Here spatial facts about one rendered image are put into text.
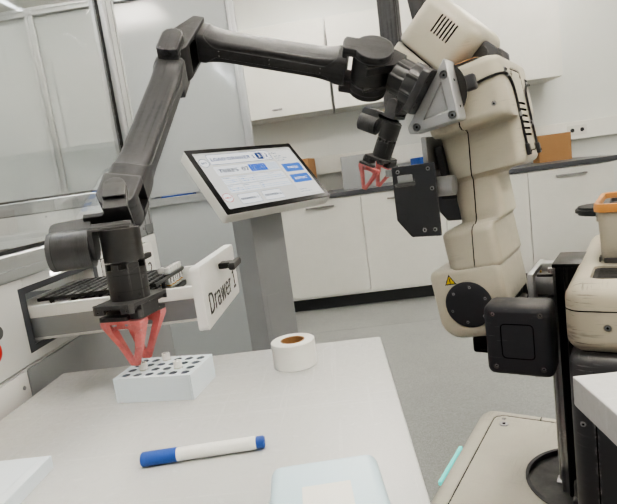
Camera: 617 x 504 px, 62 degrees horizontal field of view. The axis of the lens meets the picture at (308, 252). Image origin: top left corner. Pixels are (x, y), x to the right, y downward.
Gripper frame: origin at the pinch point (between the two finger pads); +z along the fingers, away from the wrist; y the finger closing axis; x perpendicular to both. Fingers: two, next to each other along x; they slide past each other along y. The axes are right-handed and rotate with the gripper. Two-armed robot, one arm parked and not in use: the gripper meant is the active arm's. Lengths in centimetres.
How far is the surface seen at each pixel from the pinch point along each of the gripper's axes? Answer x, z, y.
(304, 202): -2, -16, -127
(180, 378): 7.6, 2.6, 2.9
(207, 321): 6.2, -1.8, -11.1
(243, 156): -23, -36, -123
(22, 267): -24.8, -14.3, -7.5
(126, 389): -1.3, 3.9, 3.1
